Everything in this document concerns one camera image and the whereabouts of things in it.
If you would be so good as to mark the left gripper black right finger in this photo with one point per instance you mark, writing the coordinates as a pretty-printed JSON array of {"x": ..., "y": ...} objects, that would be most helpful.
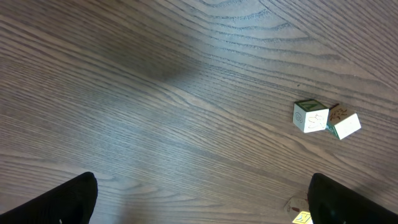
[{"x": 332, "y": 203}]

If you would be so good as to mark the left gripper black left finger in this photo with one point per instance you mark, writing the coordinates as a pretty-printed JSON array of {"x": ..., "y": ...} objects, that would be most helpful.
[{"x": 71, "y": 202}]

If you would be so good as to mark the yellow wooden block far left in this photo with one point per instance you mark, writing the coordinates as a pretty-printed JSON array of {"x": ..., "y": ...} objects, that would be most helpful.
[{"x": 297, "y": 209}]

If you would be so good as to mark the white wooden block red drawing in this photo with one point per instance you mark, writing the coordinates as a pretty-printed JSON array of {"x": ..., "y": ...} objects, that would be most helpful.
[{"x": 342, "y": 121}]

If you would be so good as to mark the white wooden block green side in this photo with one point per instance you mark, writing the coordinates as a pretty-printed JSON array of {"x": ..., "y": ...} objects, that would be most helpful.
[{"x": 310, "y": 115}]

